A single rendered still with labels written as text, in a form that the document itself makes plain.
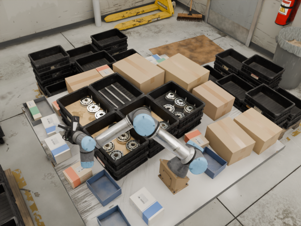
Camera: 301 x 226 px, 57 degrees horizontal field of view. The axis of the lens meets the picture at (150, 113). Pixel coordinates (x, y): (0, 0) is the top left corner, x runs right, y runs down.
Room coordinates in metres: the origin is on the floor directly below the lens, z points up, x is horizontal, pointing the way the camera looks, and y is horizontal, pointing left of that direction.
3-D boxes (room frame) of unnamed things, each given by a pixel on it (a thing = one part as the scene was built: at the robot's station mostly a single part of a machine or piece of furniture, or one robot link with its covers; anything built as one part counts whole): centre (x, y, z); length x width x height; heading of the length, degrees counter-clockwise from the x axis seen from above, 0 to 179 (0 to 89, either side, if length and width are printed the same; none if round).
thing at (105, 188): (1.00, 0.30, 0.74); 0.20 x 0.15 x 0.07; 43
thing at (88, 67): (2.71, 0.66, 0.37); 0.40 x 0.30 x 0.45; 127
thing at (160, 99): (1.71, -0.20, 0.87); 0.40 x 0.30 x 0.11; 43
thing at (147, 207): (0.87, 0.00, 0.75); 0.20 x 0.12 x 0.09; 42
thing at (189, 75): (2.19, -0.29, 0.80); 0.40 x 0.30 x 0.20; 44
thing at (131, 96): (1.80, 0.29, 0.87); 0.40 x 0.30 x 0.11; 43
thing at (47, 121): (1.52, 0.78, 0.75); 0.20 x 0.12 x 0.09; 32
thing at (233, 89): (2.47, -0.96, 0.31); 0.40 x 0.30 x 0.34; 37
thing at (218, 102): (1.88, -0.54, 0.78); 0.30 x 0.22 x 0.16; 38
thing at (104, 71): (2.17, 0.45, 0.81); 0.16 x 0.12 x 0.07; 35
